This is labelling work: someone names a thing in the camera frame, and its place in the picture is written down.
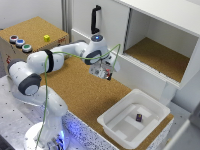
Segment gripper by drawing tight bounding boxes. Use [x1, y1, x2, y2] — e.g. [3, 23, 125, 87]
[88, 59, 114, 81]

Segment yellow block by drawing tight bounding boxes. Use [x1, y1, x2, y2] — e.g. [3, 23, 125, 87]
[43, 34, 52, 43]

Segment purple block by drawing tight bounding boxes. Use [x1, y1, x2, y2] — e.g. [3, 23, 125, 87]
[135, 113, 144, 122]

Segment white cabinet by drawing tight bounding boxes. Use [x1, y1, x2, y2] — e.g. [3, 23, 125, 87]
[68, 0, 200, 106]

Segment white sliding door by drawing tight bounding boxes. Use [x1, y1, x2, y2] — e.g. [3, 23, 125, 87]
[71, 0, 132, 56]

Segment white plastic box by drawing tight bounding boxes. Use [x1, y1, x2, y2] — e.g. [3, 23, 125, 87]
[96, 88, 172, 150]

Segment green button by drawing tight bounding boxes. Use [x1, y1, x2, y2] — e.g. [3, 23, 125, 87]
[21, 43, 33, 54]

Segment wooden drawer box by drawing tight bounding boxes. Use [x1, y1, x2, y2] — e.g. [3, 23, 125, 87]
[0, 16, 71, 73]

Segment blue button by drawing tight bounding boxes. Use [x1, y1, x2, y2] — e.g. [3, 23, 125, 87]
[15, 38, 26, 49]

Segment red button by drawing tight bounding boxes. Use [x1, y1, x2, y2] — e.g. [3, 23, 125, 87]
[9, 34, 19, 44]

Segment black door handle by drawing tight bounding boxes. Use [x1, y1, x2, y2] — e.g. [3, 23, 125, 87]
[90, 4, 102, 35]

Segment green cable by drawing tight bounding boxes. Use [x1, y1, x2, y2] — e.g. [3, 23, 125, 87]
[34, 43, 122, 150]

